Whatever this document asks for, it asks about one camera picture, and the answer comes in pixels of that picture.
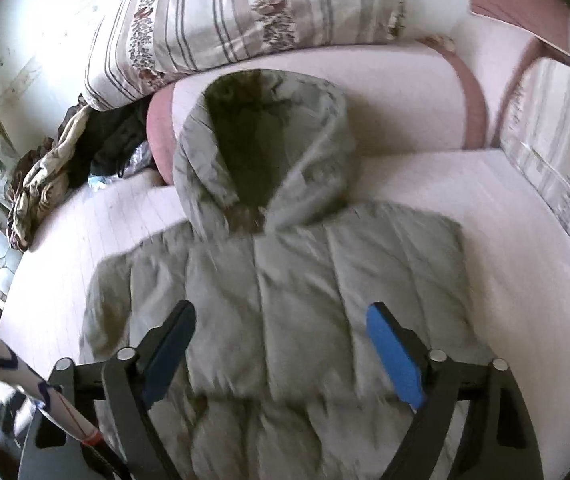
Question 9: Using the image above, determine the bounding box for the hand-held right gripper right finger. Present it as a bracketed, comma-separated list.
[366, 302, 544, 480]

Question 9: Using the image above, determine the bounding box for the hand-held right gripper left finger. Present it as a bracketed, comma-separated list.
[18, 300, 197, 480]

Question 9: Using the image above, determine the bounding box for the grey hooded puffer jacket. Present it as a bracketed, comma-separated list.
[79, 71, 490, 480]

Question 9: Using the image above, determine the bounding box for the pile of dark clothes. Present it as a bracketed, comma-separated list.
[68, 102, 158, 183]

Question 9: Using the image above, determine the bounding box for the pink bed sheet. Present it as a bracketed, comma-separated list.
[0, 35, 570, 480]

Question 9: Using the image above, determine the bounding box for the beige patterned crumpled cloth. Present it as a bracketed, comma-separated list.
[6, 105, 91, 252]

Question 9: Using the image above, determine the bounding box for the pink bolster pillow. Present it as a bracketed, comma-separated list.
[146, 85, 178, 187]

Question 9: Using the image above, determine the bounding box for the striped floral pillow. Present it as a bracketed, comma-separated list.
[499, 57, 570, 281]
[83, 0, 408, 112]

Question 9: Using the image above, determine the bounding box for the mauve cushion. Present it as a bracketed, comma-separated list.
[470, 0, 570, 78]

